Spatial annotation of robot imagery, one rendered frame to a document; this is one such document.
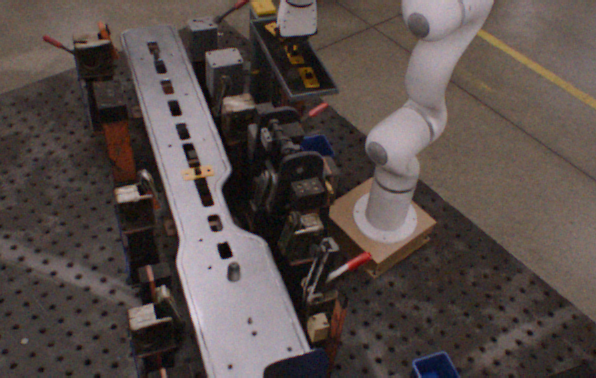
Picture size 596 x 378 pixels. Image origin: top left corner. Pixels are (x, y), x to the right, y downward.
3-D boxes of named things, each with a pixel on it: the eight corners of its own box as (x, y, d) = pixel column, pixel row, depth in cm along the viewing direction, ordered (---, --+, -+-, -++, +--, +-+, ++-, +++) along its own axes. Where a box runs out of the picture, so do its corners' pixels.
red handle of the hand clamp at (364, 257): (303, 282, 138) (364, 244, 135) (308, 285, 140) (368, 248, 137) (310, 297, 135) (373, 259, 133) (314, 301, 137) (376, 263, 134)
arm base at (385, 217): (385, 183, 198) (396, 142, 184) (429, 223, 189) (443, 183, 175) (340, 211, 190) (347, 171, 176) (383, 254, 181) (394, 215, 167)
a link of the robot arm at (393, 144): (426, 178, 175) (446, 116, 157) (382, 213, 167) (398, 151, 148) (393, 154, 181) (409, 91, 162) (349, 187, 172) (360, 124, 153)
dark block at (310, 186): (280, 281, 181) (290, 181, 151) (303, 275, 183) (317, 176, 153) (286, 295, 178) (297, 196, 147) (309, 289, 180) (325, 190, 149)
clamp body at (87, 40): (83, 120, 221) (63, 31, 194) (126, 113, 225) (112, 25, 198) (87, 140, 214) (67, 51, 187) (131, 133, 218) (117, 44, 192)
